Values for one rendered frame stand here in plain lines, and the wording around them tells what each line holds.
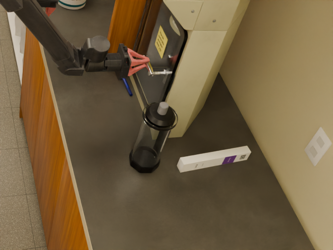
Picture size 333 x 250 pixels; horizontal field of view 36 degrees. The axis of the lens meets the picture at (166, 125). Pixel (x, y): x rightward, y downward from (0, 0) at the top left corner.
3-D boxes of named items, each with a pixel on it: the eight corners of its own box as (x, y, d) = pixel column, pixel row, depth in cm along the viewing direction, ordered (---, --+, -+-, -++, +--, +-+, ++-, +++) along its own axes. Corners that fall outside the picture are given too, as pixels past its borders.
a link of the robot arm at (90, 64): (79, 60, 157) (82, 75, 155) (83, 46, 151) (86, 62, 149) (101, 59, 160) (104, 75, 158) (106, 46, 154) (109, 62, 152)
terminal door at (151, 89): (131, 67, 191) (157, -26, 163) (154, 128, 172) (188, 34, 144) (129, 67, 190) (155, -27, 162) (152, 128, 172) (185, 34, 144)
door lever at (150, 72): (155, 59, 166) (157, 53, 164) (164, 79, 160) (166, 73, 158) (140, 59, 164) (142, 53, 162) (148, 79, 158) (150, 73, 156)
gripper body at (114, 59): (130, 56, 153) (107, 56, 150) (124, 81, 160) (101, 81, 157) (125, 42, 157) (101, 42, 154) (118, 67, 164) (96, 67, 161)
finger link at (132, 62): (153, 61, 158) (125, 61, 154) (148, 78, 163) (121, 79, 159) (147, 46, 162) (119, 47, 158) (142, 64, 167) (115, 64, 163)
